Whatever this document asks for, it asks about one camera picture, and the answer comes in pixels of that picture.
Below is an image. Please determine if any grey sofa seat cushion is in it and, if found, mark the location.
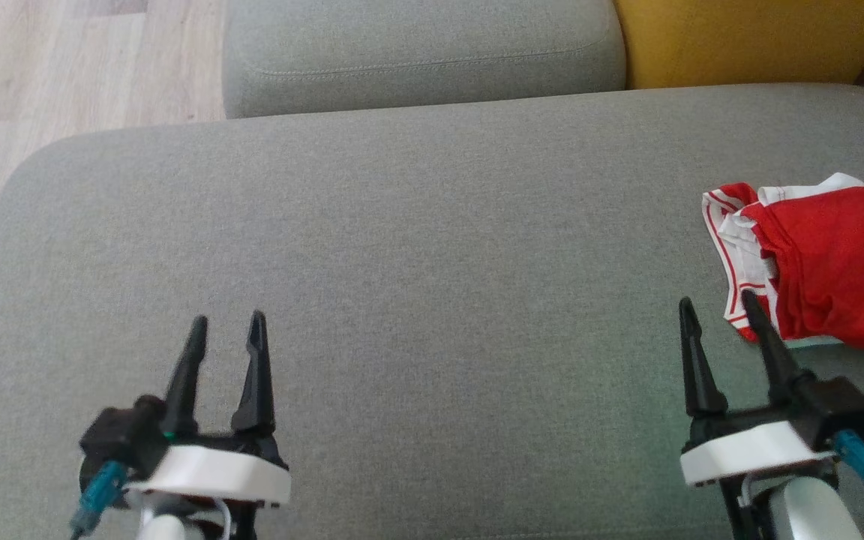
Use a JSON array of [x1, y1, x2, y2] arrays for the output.
[[221, 0, 627, 120]]

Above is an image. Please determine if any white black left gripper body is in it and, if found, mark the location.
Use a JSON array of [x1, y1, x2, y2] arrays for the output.
[[124, 430, 293, 540]]

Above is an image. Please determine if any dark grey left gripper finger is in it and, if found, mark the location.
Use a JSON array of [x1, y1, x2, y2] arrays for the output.
[[160, 315, 210, 440], [231, 309, 278, 437]]

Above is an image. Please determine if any yellow sofa backrest cushion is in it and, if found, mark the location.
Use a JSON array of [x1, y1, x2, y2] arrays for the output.
[[613, 0, 864, 91]]

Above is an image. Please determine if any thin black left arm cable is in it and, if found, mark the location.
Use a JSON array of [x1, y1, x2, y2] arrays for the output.
[[69, 459, 131, 540]]

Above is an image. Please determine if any red white basketball jersey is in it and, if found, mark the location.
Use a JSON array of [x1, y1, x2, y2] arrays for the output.
[[701, 172, 864, 354]]

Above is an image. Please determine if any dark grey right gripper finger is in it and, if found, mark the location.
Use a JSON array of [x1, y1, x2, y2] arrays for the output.
[[740, 290, 816, 407], [677, 296, 730, 419]]

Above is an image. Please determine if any large grey sofa chaise cushion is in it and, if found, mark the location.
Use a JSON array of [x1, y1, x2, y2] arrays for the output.
[[0, 83, 864, 540]]

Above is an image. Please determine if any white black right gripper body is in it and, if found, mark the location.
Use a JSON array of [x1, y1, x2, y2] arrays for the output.
[[679, 406, 839, 540]]

